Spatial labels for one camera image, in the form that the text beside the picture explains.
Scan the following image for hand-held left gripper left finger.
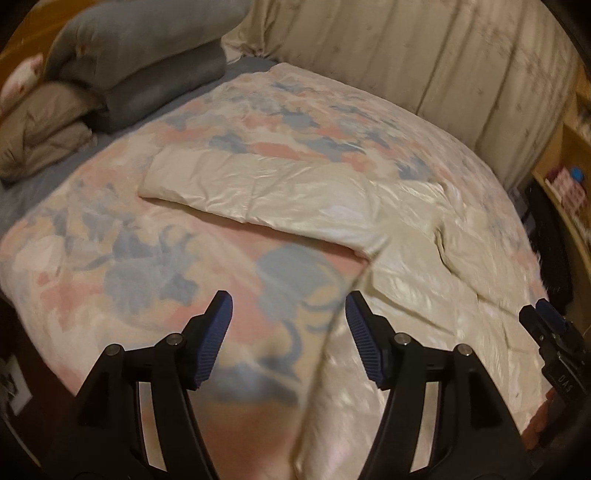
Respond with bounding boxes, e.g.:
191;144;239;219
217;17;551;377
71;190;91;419
44;290;234;480

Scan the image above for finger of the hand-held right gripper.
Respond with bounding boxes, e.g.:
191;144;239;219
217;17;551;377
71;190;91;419
518;305;552;354
534;299;575;344

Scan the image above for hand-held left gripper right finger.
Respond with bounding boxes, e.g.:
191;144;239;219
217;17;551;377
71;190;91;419
345;291;539;480

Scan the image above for cream puffer jacket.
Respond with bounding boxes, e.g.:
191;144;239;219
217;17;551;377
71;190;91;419
137;150;548;480

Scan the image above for person's right hand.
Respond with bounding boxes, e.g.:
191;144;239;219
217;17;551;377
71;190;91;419
523;388;557;450

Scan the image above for black bag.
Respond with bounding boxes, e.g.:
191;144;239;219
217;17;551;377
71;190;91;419
522;185;573;315

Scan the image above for printed pastel blanket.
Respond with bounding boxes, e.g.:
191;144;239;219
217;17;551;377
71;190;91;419
0;62;550;480

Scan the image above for pink drawer organizer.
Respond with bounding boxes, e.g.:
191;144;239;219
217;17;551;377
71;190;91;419
547;168;587;204

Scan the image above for wooden shelf desk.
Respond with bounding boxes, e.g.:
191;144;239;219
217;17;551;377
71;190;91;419
531;60;591;296

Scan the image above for cream curtain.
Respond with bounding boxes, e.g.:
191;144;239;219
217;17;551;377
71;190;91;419
222;0;583;190

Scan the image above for grey pillows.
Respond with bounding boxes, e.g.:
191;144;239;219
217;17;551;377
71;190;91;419
44;0;252;134

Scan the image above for pink and white pillow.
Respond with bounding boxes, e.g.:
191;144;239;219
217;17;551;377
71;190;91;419
0;53;44;114

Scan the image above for white wall outlet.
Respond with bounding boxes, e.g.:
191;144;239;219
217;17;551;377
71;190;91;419
0;357;33;416

